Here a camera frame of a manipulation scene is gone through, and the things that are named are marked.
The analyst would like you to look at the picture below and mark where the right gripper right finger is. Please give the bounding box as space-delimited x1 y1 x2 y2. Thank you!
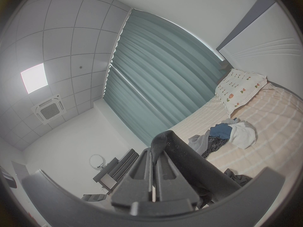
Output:
155 151 199 205

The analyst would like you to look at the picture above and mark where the square ceiling light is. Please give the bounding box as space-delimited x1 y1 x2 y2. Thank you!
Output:
20 63 48 94

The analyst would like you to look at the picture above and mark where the white ceiling air conditioner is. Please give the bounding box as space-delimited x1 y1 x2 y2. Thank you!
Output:
31 94 65 125

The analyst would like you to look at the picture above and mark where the black T-shirt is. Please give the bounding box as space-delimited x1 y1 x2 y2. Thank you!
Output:
150 130 254 210

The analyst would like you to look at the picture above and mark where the black chest of drawers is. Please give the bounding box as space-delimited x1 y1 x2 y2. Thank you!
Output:
93 149 140 196

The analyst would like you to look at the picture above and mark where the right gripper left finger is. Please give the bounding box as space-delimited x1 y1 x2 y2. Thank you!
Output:
111 148 154 209

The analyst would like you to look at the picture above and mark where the white printed pillow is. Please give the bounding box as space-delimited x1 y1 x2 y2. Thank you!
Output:
215 68 268 116

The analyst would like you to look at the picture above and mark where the bed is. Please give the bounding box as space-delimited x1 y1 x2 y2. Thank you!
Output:
166 0 303 190

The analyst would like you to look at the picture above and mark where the pile of clothes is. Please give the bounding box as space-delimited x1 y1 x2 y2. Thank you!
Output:
188 118 256 159

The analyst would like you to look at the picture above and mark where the blue-green curtain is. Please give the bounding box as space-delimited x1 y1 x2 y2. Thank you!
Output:
111 8 231 127
102 65 177 148

